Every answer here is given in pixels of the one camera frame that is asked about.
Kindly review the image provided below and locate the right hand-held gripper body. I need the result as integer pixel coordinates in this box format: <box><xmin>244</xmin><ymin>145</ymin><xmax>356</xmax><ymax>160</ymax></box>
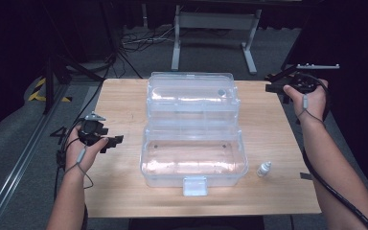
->
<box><xmin>284</xmin><ymin>62</ymin><xmax>340</xmax><ymax>96</ymax></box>

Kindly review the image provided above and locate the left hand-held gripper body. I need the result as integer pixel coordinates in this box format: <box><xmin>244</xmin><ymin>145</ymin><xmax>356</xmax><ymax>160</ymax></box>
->
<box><xmin>77</xmin><ymin>111</ymin><xmax>110</xmax><ymax>148</ymax></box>

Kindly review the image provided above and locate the clear plastic storage box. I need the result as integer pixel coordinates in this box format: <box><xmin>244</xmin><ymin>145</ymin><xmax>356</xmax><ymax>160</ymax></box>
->
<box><xmin>139</xmin><ymin>71</ymin><xmax>250</xmax><ymax>197</ymax></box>

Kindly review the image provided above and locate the small white dropper bottle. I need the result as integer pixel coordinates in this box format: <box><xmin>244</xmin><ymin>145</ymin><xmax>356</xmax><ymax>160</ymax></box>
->
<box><xmin>255</xmin><ymin>160</ymin><xmax>273</xmax><ymax>178</ymax></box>

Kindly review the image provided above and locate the person's right hand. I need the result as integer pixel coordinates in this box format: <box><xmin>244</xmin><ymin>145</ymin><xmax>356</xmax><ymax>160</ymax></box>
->
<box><xmin>282</xmin><ymin>79</ymin><xmax>329</xmax><ymax>127</ymax></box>

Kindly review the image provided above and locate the person's left hand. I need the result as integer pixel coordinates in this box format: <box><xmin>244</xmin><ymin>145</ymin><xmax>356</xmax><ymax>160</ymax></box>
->
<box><xmin>63</xmin><ymin>126</ymin><xmax>110</xmax><ymax>180</ymax></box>

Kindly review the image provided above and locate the black tape floor marking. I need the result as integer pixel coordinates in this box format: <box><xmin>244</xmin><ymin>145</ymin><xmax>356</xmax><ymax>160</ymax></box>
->
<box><xmin>49</xmin><ymin>126</ymin><xmax>70</xmax><ymax>146</ymax></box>

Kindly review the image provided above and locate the yellow black hazard tape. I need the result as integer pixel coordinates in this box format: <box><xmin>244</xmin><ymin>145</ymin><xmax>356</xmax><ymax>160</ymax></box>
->
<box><xmin>27</xmin><ymin>77</ymin><xmax>74</xmax><ymax>104</ymax></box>

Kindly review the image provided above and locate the grey wrist strap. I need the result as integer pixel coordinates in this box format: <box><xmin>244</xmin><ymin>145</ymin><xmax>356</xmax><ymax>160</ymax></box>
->
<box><xmin>63</xmin><ymin>145</ymin><xmax>95</xmax><ymax>190</ymax></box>
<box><xmin>294</xmin><ymin>93</ymin><xmax>326</xmax><ymax>127</ymax></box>

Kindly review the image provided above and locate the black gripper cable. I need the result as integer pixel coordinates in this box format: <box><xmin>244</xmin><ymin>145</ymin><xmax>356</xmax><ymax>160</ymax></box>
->
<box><xmin>295</xmin><ymin>72</ymin><xmax>368</xmax><ymax>230</ymax></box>
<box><xmin>53</xmin><ymin>117</ymin><xmax>90</xmax><ymax>230</ymax></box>

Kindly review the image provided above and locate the aluminium floor rail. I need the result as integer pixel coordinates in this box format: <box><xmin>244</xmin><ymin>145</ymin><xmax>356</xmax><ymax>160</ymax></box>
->
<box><xmin>0</xmin><ymin>83</ymin><xmax>71</xmax><ymax>230</ymax></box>

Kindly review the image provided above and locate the grey metal desk frame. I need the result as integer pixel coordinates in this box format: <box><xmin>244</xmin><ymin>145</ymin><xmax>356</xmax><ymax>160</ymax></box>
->
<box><xmin>171</xmin><ymin>4</ymin><xmax>264</xmax><ymax>77</ymax></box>

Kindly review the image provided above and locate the tangle of floor cables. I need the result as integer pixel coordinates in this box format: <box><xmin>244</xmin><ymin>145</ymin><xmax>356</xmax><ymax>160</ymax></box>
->
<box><xmin>119</xmin><ymin>24</ymin><xmax>177</xmax><ymax>54</ymax></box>

